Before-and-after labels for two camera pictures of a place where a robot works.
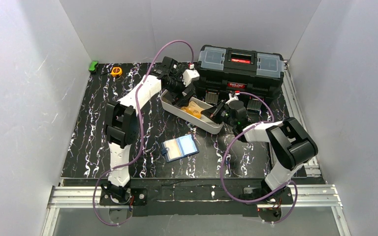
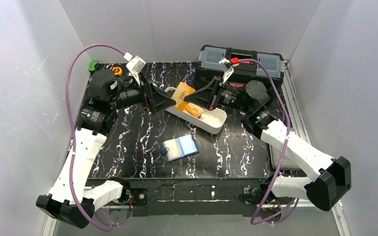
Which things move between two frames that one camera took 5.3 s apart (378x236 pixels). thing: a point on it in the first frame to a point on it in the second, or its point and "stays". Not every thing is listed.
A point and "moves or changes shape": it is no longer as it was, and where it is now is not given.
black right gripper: x=218 y=109 to x=213 y=96
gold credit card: x=193 y=109 moves or changes shape
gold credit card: x=173 y=149 stays
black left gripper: x=182 y=92 to x=147 y=95
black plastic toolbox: x=252 y=74 stays
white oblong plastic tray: x=206 y=123 stays
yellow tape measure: x=116 y=71 stays
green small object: x=93 y=66 stays
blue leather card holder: x=179 y=147 stays
